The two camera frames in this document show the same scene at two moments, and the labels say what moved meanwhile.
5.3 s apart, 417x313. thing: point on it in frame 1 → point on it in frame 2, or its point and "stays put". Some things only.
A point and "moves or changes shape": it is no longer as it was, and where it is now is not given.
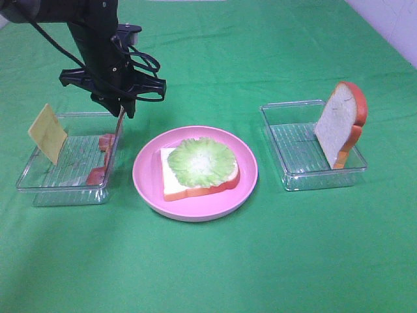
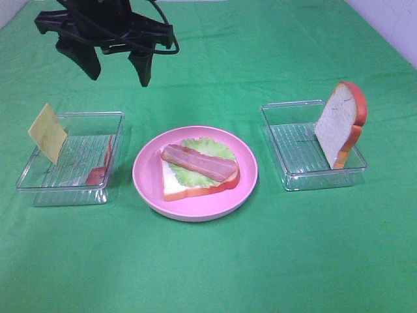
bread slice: (173, 189) stays put
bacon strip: (97, 175) moves or changes shape
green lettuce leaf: (201, 162) stays put
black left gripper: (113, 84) → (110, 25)
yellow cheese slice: (47, 134) stays put
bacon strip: (121, 118) → (219, 169)
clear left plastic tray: (80, 175) stays put
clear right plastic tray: (290, 128) stays put
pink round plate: (147, 173) stays put
